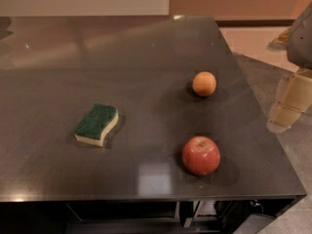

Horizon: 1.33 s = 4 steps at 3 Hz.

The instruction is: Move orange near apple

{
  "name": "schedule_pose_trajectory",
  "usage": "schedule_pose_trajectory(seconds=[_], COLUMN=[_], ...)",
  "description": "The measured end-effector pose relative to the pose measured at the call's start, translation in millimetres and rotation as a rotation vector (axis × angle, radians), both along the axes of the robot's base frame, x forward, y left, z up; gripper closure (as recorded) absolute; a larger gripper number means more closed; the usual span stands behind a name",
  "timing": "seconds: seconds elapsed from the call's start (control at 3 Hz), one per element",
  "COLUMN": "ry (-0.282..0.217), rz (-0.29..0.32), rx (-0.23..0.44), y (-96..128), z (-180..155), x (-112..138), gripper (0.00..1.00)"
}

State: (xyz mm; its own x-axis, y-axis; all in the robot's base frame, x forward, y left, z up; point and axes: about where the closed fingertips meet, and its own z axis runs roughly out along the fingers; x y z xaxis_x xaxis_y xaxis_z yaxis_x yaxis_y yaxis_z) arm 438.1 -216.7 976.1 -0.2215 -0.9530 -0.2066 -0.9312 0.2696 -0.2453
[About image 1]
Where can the orange fruit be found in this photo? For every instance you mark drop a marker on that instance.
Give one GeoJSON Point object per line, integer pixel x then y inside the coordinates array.
{"type": "Point", "coordinates": [204, 84]}

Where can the red apple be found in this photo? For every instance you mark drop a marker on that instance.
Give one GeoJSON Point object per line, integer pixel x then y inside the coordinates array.
{"type": "Point", "coordinates": [200, 156]}

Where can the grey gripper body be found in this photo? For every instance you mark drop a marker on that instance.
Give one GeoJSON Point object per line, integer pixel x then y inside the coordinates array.
{"type": "Point", "coordinates": [301, 44]}

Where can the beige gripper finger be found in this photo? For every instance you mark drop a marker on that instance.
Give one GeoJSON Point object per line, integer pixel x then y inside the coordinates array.
{"type": "Point", "coordinates": [282, 39]}
{"type": "Point", "coordinates": [293, 98]}

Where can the green and yellow sponge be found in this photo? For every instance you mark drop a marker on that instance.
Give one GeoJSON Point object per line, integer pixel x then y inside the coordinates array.
{"type": "Point", "coordinates": [97, 124]}

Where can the dark cabinet under counter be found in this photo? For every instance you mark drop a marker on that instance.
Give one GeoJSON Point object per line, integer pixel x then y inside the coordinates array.
{"type": "Point", "coordinates": [135, 217]}

